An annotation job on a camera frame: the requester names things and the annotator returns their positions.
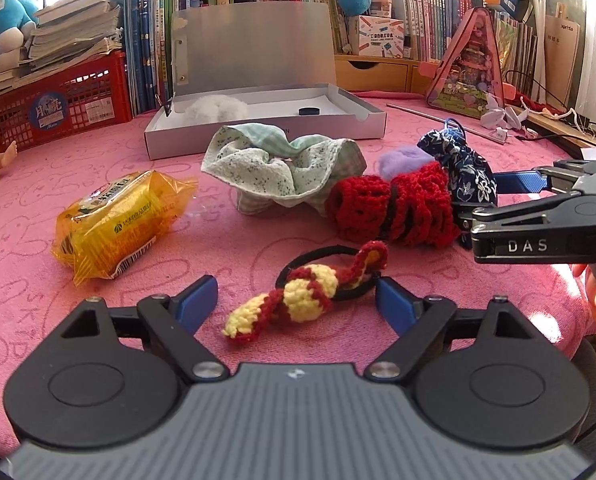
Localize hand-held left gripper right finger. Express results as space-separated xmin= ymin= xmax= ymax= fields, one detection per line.
xmin=364 ymin=277 xmax=539 ymax=381

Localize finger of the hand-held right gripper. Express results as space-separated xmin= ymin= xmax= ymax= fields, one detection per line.
xmin=470 ymin=192 xmax=586 ymax=235
xmin=493 ymin=160 xmax=596 ymax=195

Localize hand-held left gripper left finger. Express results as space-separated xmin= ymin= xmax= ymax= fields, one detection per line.
xmin=60 ymin=275 xmax=230 ymax=383

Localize blue floral drawstring pouch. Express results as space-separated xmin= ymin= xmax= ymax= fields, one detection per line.
xmin=417 ymin=117 xmax=500 ymax=208

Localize yellow red crochet hair tie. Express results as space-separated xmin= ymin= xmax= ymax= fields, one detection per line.
xmin=222 ymin=240 xmax=390 ymax=345

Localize red crochet scrunchie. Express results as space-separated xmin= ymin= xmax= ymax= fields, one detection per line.
xmin=325 ymin=162 xmax=460 ymax=249

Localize yellow bread packet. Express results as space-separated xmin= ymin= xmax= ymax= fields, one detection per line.
xmin=52 ymin=170 xmax=199 ymax=287

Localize purple fluffy scrunchie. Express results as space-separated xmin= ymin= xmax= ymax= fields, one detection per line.
xmin=378 ymin=145 xmax=433 ymax=181

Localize green checked cloth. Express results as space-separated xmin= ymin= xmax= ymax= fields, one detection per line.
xmin=200 ymin=124 xmax=368 ymax=216

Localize white paper origami crane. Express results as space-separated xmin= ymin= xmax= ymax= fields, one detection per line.
xmin=480 ymin=97 xmax=530 ymax=134

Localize thin metal rod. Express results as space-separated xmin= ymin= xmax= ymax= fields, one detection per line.
xmin=386 ymin=103 xmax=507 ymax=145

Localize pink triangular miniature house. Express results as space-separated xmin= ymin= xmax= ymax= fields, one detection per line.
xmin=425 ymin=6 xmax=507 ymax=121

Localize wooden board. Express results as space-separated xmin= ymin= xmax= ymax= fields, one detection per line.
xmin=543 ymin=14 xmax=582 ymax=107

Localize white plastic tubes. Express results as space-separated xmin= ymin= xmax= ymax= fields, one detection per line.
xmin=522 ymin=0 xmax=550 ymax=97

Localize wooden desktop drawer unit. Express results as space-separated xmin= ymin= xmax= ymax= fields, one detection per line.
xmin=333 ymin=52 xmax=435 ymax=95

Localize row of colourful textbooks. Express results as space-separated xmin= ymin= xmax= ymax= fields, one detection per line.
xmin=402 ymin=0 xmax=480 ymax=62

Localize pink printed tablecloth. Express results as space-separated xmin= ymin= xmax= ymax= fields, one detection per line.
xmin=0 ymin=91 xmax=596 ymax=456

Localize white fluffy ball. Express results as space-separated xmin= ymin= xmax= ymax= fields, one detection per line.
xmin=185 ymin=95 xmax=250 ymax=124

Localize white label printer box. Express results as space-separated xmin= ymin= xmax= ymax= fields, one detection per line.
xmin=357 ymin=14 xmax=407 ymax=57

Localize red plastic crate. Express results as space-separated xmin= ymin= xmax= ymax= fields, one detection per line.
xmin=0 ymin=50 xmax=134 ymax=154

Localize row of blue thin books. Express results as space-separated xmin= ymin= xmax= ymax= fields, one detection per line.
xmin=123 ymin=0 xmax=189 ymax=117

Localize stack of worn books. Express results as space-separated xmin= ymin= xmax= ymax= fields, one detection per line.
xmin=0 ymin=0 xmax=125 ymax=98

